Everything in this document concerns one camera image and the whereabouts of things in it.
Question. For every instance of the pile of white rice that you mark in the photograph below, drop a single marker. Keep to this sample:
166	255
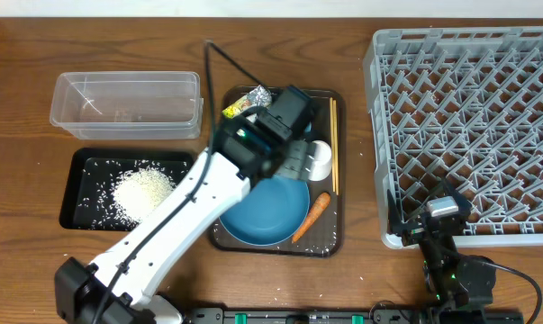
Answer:
120	193

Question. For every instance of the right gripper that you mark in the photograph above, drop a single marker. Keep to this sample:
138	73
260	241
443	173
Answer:
395	224

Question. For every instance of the large blue plate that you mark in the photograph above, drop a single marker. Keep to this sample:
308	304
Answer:
271	213

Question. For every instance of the brown serving tray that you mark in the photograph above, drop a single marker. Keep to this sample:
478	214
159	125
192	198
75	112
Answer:
325	236

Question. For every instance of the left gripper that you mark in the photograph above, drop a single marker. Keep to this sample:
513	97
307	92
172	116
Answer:
302	168

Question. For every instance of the black waste tray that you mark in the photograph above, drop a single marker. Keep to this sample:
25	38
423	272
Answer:
79	160

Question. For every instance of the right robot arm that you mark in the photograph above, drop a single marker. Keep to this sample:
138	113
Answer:
463	285

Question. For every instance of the grey dishwasher rack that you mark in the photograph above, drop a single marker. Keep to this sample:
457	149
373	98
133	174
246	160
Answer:
463	105

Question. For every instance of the orange carrot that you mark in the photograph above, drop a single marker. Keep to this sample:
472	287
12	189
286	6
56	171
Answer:
318	208

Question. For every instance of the foil snack wrapper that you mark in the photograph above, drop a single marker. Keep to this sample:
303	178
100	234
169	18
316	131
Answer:
257	97

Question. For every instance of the white pink cup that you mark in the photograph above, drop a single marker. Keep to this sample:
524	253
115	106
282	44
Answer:
321	164

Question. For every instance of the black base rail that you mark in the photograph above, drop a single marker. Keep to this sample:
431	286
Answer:
378	315

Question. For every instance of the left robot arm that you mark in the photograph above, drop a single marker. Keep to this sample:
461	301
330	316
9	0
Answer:
121	284

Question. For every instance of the clear plastic bin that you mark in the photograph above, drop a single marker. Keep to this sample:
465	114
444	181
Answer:
132	105

